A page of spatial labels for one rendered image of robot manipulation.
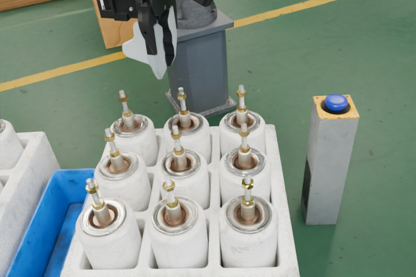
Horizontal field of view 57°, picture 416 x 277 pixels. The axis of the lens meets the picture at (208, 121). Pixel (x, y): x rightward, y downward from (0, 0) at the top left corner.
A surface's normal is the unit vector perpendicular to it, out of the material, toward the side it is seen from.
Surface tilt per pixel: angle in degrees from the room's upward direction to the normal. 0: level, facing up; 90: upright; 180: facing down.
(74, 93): 0
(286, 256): 0
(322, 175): 90
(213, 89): 90
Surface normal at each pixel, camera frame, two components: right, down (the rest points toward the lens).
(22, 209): 1.00, -0.06
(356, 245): -0.07, -0.78
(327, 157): -0.03, 0.62
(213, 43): 0.41, 0.54
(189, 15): -0.03, 0.36
